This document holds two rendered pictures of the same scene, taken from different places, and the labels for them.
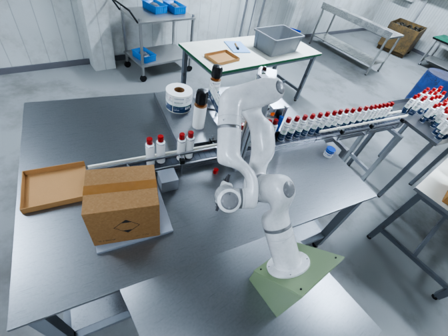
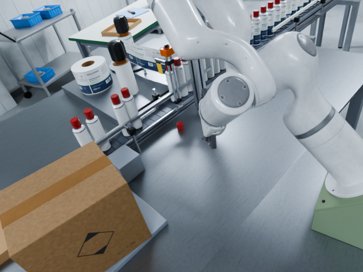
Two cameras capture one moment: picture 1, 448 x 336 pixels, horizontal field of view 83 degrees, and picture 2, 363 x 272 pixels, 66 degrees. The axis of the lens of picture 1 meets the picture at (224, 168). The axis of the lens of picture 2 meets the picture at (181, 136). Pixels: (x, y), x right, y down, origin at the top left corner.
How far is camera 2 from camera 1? 43 cm
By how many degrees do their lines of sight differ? 6
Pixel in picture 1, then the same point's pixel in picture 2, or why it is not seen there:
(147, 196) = (103, 180)
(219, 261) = (255, 227)
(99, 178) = (21, 193)
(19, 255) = not seen: outside the picture
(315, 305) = not seen: outside the picture
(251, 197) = (261, 76)
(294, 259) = not seen: outside the picture
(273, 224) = (310, 115)
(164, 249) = (168, 252)
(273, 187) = (283, 52)
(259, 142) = (222, 10)
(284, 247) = (345, 142)
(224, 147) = (177, 24)
